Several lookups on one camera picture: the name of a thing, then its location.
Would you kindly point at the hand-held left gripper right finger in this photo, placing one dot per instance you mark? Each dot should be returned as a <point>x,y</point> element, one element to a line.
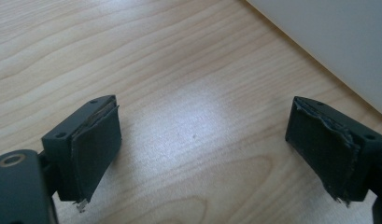
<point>328,146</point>

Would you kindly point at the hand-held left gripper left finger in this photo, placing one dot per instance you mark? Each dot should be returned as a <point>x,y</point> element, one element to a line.
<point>86,146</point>

